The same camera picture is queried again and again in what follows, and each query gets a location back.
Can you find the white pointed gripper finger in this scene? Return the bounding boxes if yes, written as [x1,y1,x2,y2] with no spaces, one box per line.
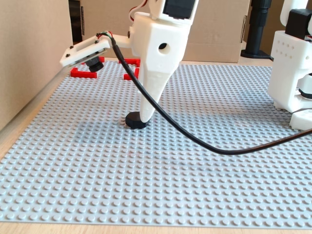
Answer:
[139,70,172,123]

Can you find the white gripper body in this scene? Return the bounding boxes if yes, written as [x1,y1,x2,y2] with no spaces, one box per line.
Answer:
[132,11,191,74]

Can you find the black octagonal Lego piece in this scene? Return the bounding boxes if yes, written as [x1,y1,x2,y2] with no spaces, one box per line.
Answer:
[125,112,150,130]

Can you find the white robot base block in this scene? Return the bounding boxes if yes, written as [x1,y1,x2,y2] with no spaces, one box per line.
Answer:
[289,109,312,134]

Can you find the grey Lego baseplate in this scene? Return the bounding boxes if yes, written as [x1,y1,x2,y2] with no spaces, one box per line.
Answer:
[0,59,312,229]

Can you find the black stand pole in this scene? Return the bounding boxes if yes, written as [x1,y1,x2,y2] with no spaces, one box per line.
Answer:
[240,0,274,60]

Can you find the tall cardboard side panel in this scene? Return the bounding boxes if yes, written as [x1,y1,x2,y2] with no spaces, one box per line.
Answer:
[0,0,75,132]

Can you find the red white servo wires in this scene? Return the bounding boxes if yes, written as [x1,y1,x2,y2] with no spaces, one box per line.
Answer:
[128,0,150,24]

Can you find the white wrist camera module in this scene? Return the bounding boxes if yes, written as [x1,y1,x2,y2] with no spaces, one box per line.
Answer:
[59,31,134,73]

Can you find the black camera cable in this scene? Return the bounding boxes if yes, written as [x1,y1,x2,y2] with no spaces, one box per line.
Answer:
[111,36,312,156]

